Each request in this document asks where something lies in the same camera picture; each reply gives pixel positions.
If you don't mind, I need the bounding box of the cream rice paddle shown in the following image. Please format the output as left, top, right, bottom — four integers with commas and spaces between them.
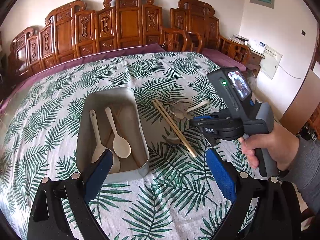
89, 109, 120, 173

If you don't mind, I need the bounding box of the cream plastic spoon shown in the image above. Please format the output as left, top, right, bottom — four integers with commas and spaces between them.
105, 107, 131, 159

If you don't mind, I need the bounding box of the dark wooden chopstick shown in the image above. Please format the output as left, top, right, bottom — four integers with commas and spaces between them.
110, 105, 144, 169

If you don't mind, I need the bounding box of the grey right sleeve forearm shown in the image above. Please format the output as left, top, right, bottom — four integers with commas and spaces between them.
284, 136, 319, 214

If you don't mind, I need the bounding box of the person's right hand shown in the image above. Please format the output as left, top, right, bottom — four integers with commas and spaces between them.
238, 122, 299, 171

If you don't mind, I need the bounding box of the light bamboo chopstick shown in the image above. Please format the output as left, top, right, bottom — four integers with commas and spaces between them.
154, 98, 198, 158
151, 99, 195, 158

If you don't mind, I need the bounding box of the palm leaf tablecloth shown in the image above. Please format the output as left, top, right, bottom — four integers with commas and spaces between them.
0, 51, 266, 240

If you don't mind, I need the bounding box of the wooden side cabinet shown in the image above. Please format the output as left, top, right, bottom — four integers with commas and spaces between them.
246, 50, 265, 77

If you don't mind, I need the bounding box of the grey rectangular tray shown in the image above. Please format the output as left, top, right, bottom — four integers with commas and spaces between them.
76, 87, 149, 183

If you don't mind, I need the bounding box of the metal spoon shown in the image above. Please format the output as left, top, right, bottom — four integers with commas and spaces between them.
166, 131, 181, 147

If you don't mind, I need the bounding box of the purple armchair cushion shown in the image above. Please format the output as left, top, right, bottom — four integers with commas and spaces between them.
202, 48, 246, 72

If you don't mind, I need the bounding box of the carved wooden armchair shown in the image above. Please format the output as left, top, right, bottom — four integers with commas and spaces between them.
170, 0, 251, 65

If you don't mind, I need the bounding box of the purple bench cushion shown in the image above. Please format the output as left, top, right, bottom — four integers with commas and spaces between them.
1, 44, 165, 112

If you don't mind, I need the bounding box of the long carved wooden bench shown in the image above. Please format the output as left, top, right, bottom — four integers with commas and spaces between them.
7, 0, 188, 78

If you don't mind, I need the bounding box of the white wall board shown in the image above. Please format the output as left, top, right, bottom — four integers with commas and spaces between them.
260, 45, 282, 79

